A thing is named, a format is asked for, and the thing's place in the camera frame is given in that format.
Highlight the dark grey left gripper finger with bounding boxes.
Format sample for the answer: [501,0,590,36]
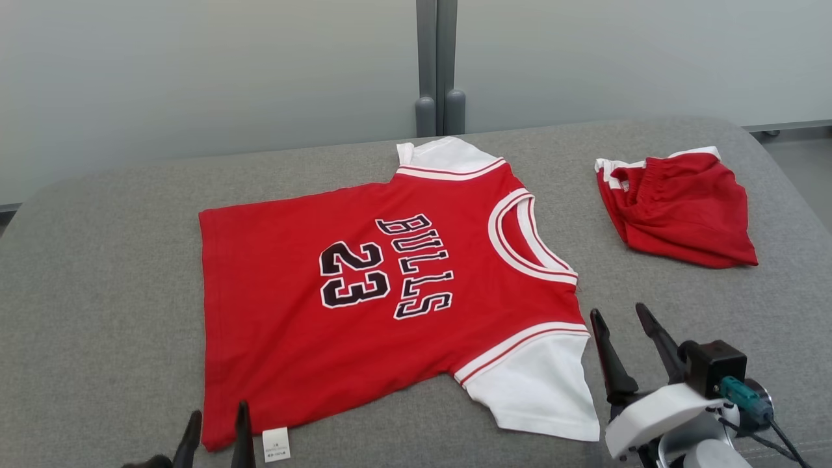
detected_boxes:
[172,410,203,468]
[231,400,256,468]

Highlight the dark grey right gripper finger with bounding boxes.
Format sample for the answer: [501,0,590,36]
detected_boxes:
[635,303,688,384]
[590,309,640,405]

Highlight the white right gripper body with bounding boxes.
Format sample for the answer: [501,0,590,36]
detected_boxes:
[604,382,725,459]

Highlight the red white Bulls jersey shirt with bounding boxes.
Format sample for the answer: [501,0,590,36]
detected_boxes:
[198,136,601,453]

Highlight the red white-striped Bulls shorts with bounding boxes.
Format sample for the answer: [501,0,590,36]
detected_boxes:
[594,146,759,269]

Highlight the black right cable teal plug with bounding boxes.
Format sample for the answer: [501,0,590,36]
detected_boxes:
[718,375,814,468]

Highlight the grey partition foot rail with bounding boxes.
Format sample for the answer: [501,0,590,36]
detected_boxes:
[743,120,832,138]

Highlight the grey partition post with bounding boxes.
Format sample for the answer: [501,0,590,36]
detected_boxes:
[437,0,467,136]
[415,0,439,138]

